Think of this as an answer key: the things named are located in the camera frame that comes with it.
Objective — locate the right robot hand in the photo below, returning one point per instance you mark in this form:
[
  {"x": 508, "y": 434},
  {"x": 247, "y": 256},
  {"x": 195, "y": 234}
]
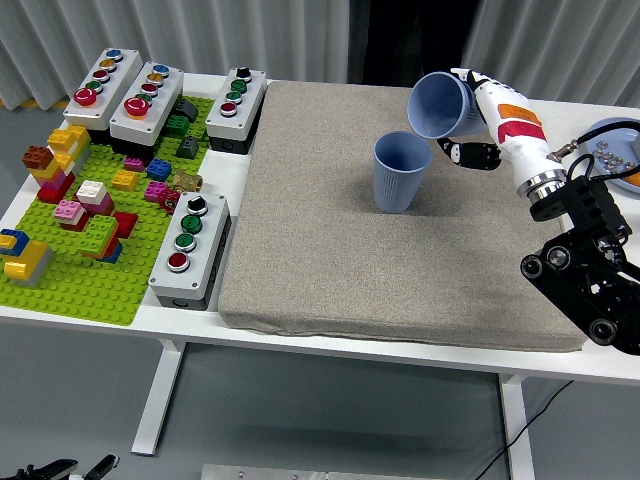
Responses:
[{"x": 520, "y": 135}]

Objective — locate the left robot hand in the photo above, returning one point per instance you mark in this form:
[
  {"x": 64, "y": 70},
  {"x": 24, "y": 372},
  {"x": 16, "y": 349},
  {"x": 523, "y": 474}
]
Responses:
[{"x": 102, "y": 465}]

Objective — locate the blue ribbed cup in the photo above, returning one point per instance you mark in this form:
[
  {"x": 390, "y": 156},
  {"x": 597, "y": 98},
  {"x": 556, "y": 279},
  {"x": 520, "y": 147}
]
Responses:
[
  {"x": 397, "y": 190},
  {"x": 440, "y": 105}
]

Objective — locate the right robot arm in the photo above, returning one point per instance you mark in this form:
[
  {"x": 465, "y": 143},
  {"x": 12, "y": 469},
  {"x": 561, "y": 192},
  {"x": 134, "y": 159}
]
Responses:
[{"x": 585, "y": 205}]

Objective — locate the white table leg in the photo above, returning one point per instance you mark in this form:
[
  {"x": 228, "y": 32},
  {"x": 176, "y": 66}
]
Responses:
[
  {"x": 160, "y": 395},
  {"x": 517, "y": 430}
]

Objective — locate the blue plate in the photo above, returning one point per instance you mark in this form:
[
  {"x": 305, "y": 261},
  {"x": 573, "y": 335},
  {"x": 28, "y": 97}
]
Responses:
[{"x": 617, "y": 140}]

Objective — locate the white pleated curtain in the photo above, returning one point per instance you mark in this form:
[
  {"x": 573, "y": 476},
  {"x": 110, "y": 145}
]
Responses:
[
  {"x": 200, "y": 35},
  {"x": 560, "y": 45}
]

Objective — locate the small orange ball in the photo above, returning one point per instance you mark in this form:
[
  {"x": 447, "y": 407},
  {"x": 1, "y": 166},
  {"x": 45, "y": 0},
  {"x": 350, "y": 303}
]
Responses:
[{"x": 635, "y": 176}]

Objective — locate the person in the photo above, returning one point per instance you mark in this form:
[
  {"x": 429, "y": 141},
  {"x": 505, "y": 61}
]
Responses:
[{"x": 400, "y": 40}]

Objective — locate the green studded baseplate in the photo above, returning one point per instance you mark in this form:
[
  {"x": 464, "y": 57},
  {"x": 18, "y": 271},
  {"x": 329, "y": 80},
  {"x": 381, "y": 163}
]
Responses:
[{"x": 85, "y": 295}]

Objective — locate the yellow grey brick stack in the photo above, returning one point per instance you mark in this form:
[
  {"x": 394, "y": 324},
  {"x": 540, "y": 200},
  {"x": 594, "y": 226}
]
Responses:
[{"x": 27, "y": 265}]

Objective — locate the grey-brown fabric mat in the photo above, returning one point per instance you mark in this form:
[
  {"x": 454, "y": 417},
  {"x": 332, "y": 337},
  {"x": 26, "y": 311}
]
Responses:
[{"x": 325, "y": 225}]

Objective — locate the green orange blue brick stack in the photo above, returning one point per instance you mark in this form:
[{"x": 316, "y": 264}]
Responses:
[{"x": 100, "y": 235}]

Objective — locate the four-button control box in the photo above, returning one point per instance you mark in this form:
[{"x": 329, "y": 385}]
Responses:
[
  {"x": 245, "y": 107},
  {"x": 200, "y": 255}
]

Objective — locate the red toy brick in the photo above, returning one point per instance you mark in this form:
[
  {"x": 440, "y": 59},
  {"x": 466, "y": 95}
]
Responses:
[{"x": 127, "y": 224}]

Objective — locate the blue yellow brick stack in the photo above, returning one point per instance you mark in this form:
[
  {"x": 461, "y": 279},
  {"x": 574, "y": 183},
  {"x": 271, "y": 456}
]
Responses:
[{"x": 12, "y": 240}]

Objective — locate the pink white red brick stack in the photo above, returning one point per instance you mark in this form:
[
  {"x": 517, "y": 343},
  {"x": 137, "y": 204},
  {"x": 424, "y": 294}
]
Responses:
[{"x": 70, "y": 212}]

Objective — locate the yellow toy brick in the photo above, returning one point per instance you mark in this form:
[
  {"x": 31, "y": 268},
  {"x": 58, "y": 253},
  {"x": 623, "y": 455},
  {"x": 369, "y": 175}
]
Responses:
[{"x": 125, "y": 181}]

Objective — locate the brown yellow red brick tower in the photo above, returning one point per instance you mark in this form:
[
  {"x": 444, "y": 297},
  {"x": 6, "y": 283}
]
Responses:
[{"x": 50, "y": 175}]

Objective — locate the brass valve fitting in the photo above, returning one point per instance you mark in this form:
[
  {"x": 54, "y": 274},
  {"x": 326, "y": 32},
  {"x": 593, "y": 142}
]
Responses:
[{"x": 187, "y": 182}]

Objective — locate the blue toy brick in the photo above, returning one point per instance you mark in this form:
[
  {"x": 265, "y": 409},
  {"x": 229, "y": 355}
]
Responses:
[{"x": 159, "y": 170}]

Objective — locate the small magenta toy brick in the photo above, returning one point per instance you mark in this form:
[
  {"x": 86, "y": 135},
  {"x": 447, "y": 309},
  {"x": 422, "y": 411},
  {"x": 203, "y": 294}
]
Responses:
[{"x": 134, "y": 164}]

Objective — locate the yellow white green brick stack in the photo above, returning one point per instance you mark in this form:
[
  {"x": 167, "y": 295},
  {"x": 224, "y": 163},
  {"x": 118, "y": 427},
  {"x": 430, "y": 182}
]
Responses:
[{"x": 67, "y": 142}]

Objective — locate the dark grey slope brick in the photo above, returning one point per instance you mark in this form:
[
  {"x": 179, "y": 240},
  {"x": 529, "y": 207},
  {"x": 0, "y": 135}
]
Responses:
[{"x": 187, "y": 110}]

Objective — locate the green toy brick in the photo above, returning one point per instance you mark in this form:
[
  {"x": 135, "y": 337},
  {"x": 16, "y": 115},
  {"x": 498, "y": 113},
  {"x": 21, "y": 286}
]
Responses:
[{"x": 177, "y": 126}]

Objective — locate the five-button control box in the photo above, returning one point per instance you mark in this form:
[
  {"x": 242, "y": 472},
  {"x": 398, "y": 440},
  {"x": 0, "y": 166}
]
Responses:
[
  {"x": 107, "y": 87},
  {"x": 160, "y": 105}
]

